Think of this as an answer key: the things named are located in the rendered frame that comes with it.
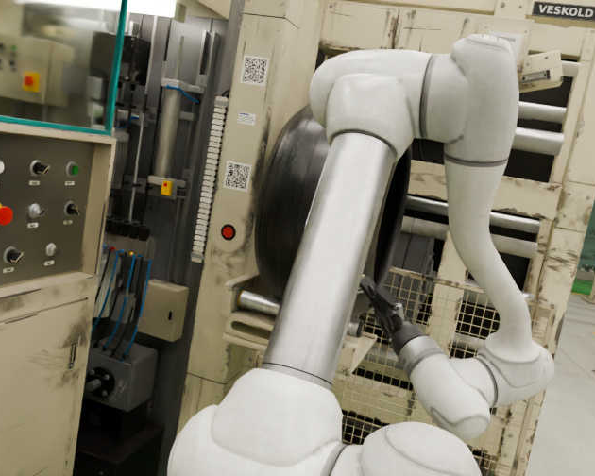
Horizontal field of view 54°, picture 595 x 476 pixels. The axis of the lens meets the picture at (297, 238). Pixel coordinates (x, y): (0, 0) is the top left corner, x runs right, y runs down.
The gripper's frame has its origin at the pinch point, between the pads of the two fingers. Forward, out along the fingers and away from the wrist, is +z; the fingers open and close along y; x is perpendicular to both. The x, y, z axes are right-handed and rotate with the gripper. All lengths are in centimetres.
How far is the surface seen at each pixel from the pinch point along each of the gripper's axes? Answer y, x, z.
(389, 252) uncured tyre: 18.1, 23.3, 30.3
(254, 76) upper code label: -32, -8, 58
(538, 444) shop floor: 189, 136, 39
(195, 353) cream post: 39, -39, 31
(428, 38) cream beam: -36, 44, 55
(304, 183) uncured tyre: -19.9, -8.9, 19.2
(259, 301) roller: 15.4, -20.9, 21.4
